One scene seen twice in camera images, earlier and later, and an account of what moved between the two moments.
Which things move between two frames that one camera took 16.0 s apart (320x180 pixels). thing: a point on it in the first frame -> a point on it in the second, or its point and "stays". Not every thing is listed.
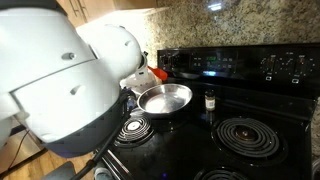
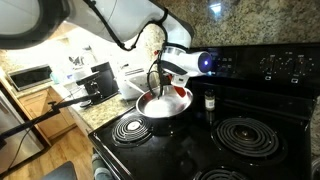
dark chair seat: [65, 171] stays
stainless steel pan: [164, 99] stays
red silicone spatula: [161, 74] -> [180, 90]
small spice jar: [210, 100] stays
